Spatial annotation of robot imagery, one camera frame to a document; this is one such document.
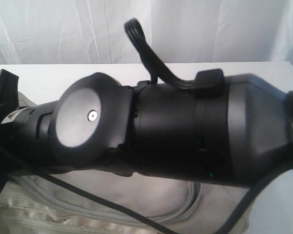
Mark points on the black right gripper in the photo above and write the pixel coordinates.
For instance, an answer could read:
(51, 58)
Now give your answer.
(9, 102)

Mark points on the cream duffel bag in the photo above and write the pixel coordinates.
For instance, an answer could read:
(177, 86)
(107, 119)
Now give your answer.
(32, 205)

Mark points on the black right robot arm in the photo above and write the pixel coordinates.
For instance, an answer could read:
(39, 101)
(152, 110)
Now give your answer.
(223, 130)

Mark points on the white backdrop curtain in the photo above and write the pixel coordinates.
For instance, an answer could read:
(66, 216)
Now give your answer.
(92, 31)

